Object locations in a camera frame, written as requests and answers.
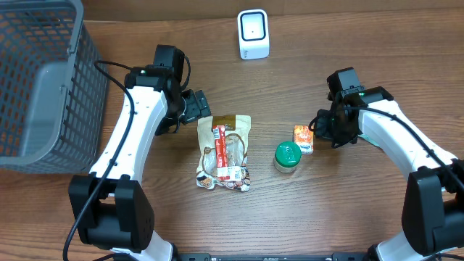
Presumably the orange snack packet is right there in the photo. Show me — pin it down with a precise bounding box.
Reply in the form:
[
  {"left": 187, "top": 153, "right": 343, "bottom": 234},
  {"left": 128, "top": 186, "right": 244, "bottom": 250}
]
[{"left": 293, "top": 125, "right": 314, "bottom": 154}]

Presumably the white brown snack packet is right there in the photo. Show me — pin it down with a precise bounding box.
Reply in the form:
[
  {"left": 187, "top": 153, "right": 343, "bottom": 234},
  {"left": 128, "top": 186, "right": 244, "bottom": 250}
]
[{"left": 196, "top": 115, "right": 252, "bottom": 192}]

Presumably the green lid seasoning jar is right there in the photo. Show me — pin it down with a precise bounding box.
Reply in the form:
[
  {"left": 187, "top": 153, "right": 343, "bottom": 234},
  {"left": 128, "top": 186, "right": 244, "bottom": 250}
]
[{"left": 273, "top": 141, "right": 302, "bottom": 173}]

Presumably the red snack bar wrapper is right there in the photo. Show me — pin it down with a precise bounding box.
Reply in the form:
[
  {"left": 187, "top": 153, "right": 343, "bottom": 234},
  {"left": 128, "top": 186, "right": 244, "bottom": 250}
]
[{"left": 212, "top": 125, "right": 241, "bottom": 182}]

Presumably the teal tissue packet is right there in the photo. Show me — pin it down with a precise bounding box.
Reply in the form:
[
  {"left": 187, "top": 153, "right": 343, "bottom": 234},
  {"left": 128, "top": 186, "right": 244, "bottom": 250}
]
[{"left": 358, "top": 134, "right": 379, "bottom": 147}]

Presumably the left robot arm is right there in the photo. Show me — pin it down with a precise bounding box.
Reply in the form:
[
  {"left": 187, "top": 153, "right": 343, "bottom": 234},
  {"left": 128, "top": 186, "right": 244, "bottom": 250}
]
[{"left": 62, "top": 45, "right": 211, "bottom": 261}]

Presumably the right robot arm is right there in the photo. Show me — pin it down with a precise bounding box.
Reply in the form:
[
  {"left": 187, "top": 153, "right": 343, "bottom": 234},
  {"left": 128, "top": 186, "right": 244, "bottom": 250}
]
[{"left": 309, "top": 67, "right": 463, "bottom": 260}]

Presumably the white barcode scanner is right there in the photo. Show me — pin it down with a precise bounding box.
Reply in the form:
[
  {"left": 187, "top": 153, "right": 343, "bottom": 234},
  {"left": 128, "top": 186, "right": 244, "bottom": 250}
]
[{"left": 237, "top": 9, "right": 270, "bottom": 60}]

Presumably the grey plastic mesh basket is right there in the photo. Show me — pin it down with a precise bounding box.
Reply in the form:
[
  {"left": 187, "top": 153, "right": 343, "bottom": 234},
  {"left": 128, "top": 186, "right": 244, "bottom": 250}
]
[{"left": 1, "top": 1, "right": 109, "bottom": 173}]

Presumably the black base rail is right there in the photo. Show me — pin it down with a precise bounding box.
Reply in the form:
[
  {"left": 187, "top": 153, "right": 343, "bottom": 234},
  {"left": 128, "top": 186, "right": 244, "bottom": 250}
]
[{"left": 177, "top": 252, "right": 368, "bottom": 261}]

